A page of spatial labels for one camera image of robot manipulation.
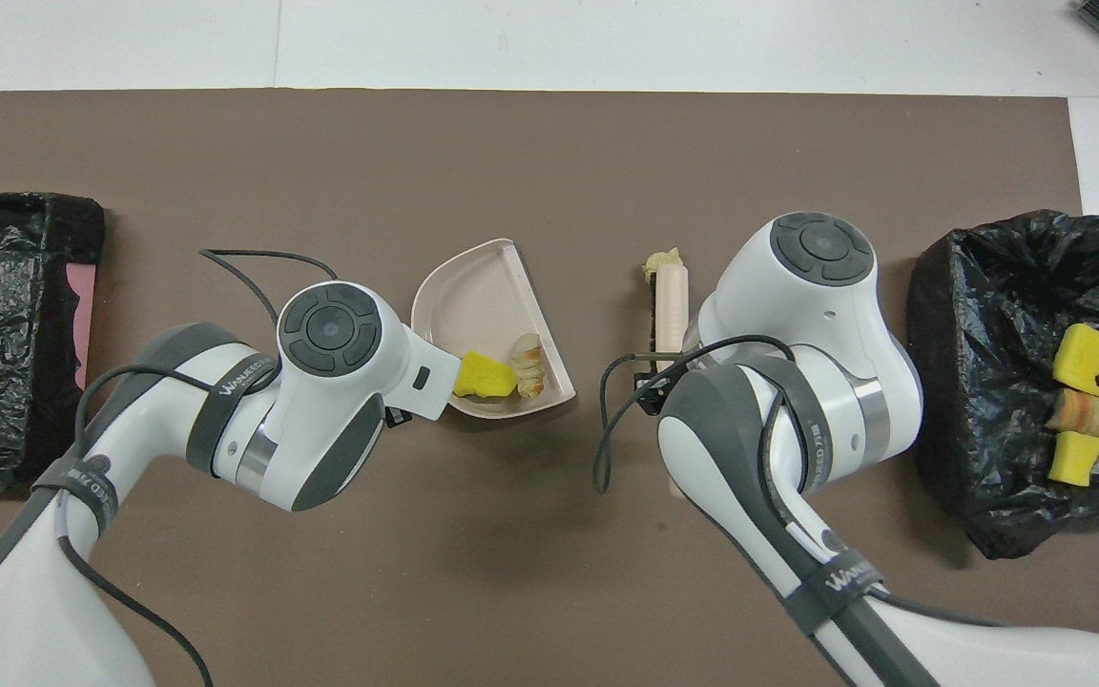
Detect beige hand brush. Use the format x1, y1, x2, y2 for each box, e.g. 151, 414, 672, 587
647, 264, 694, 499

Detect yellow sponge wedge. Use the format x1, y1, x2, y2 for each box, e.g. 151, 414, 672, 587
452, 350, 519, 399

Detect beige plastic dustpan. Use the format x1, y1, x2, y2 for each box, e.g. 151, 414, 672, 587
411, 239, 577, 419

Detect yellow waisted sponge piece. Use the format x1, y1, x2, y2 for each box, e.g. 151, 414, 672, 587
1047, 430, 1099, 487

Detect yellow notched sponge block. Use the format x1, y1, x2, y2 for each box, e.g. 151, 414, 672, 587
1051, 323, 1099, 398

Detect striped orange bread piece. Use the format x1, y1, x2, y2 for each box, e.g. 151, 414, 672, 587
1046, 386, 1099, 446

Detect pink bin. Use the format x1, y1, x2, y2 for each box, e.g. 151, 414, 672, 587
66, 262, 97, 387

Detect black trash bag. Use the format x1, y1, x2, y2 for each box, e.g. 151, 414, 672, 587
906, 209, 1099, 561
0, 192, 107, 492

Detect brown table mat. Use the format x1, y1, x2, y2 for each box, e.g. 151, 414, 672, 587
0, 89, 1099, 687

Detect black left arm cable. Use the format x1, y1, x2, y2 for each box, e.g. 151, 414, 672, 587
53, 248, 339, 687

